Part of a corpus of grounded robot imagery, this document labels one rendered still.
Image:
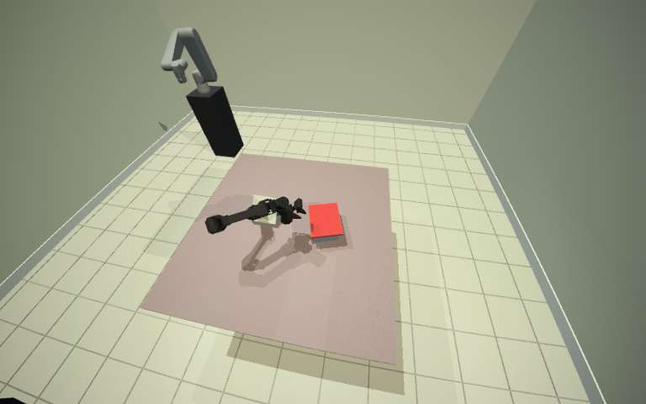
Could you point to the red lid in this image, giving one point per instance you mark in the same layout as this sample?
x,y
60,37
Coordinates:
x,y
325,221

